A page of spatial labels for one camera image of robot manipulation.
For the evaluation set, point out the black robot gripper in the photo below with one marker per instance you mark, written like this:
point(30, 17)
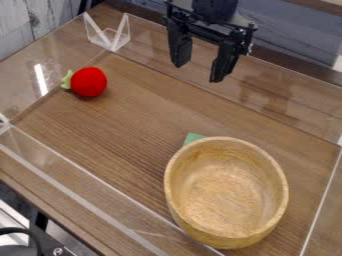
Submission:
point(211, 20)

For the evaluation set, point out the red plush strawberry toy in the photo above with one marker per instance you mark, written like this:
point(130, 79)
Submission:
point(87, 82)

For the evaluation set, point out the green flat object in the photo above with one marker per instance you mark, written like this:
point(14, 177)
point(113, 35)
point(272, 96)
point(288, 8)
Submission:
point(193, 137)

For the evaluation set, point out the wooden oval bowl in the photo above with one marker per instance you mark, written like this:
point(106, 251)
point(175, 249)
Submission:
point(226, 191)

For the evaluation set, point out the clear acrylic corner bracket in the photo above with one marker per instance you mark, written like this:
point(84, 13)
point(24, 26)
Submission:
point(111, 39)

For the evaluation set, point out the clear acrylic tray wall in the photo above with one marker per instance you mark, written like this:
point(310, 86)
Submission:
point(115, 225)

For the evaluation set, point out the black table leg bracket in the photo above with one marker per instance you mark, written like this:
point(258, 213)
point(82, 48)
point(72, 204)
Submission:
point(51, 246)

